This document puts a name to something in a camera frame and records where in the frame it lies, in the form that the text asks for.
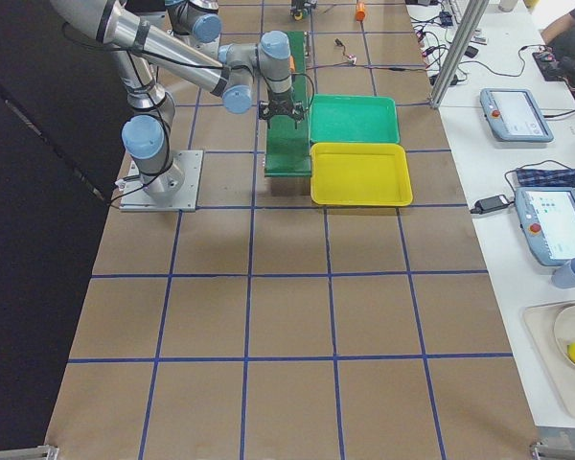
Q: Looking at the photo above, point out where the green conveyor belt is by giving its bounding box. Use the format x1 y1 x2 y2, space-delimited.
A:
264 31 313 178

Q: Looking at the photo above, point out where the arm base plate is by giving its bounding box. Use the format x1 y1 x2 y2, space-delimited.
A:
119 149 204 212

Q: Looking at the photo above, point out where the blue cup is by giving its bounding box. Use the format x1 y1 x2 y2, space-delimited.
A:
551 258 575 288

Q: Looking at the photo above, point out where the black power adapter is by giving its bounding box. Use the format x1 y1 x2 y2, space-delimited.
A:
470 195 514 215

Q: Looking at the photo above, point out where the beige serving tray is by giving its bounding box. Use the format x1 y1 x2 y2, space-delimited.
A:
523 301 575 418

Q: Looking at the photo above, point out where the green plastic tray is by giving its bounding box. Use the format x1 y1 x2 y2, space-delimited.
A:
310 94 401 144

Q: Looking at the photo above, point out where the yellow plastic tray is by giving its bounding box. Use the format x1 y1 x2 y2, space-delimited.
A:
310 143 413 207

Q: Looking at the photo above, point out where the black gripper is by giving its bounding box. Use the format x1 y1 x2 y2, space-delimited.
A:
258 99 305 129
289 0 316 21

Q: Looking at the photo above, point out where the blue plaid cloth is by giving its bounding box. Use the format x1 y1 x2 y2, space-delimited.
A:
515 169 575 188

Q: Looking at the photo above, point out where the teach pendant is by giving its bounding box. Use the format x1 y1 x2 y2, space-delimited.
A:
479 88 554 144
515 187 575 266

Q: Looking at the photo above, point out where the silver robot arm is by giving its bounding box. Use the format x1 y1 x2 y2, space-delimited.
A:
52 1 306 204
165 1 306 124

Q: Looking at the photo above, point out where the seated person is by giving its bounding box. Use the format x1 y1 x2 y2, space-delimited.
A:
540 8 575 45

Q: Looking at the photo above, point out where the aluminium frame post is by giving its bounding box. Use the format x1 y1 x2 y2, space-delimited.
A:
430 0 489 108

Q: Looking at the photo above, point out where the upper teach pendant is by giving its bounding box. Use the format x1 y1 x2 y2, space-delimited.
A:
479 88 554 144

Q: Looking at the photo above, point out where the lower teach pendant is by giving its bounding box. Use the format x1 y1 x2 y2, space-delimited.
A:
515 187 575 266

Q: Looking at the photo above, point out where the orange cylinder battery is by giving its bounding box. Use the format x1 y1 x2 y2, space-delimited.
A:
355 1 366 22

